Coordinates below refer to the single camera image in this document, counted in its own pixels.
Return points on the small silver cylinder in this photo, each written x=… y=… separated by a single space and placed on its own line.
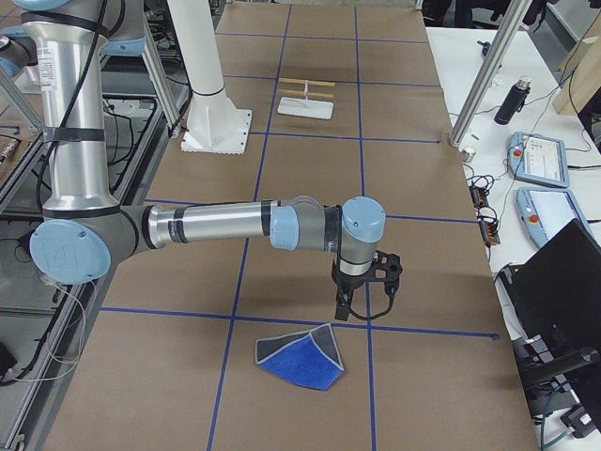
x=467 y=154

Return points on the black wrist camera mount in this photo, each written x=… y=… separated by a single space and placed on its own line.
x=386 y=268

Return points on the black laptop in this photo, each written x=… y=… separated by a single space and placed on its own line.
x=556 y=293

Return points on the wooden board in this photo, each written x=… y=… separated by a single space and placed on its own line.
x=585 y=80

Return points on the white wooden towel rack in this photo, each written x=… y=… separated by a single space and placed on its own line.
x=305 y=102

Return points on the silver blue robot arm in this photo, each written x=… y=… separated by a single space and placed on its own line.
x=85 y=231

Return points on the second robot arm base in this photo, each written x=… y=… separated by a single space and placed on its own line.
x=18 y=50

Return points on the lower black usb hub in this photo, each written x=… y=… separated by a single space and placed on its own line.
x=489 y=234

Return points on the aluminium frame post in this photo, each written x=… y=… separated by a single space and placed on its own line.
x=516 y=11

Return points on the upper teach pendant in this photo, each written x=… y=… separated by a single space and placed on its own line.
x=538 y=159

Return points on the teach pendant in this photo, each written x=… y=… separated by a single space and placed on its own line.
x=546 y=211
x=538 y=159

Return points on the upper black usb hub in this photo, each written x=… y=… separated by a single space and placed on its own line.
x=479 y=197

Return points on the black usb hub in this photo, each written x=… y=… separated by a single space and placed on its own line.
x=489 y=234
x=479 y=197

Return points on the lower teach pendant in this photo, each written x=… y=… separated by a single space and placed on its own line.
x=546 y=211

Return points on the blue grey towel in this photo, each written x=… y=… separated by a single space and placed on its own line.
x=309 y=359

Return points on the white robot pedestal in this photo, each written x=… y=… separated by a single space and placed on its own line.
x=214 y=123

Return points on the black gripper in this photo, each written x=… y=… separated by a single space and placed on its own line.
x=349 y=283

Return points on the black water bottle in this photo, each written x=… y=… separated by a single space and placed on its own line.
x=514 y=100

